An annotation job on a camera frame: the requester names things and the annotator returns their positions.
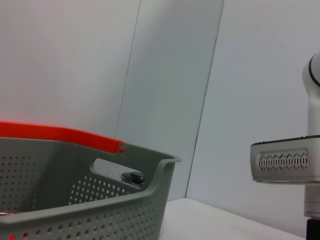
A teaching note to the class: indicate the glass carafe with black lid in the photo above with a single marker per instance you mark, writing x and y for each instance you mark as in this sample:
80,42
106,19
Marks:
133,178

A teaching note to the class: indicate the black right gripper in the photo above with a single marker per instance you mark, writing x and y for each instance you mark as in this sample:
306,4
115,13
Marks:
313,230

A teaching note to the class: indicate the grey perforated storage basket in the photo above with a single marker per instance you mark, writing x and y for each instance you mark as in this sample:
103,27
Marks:
100,200

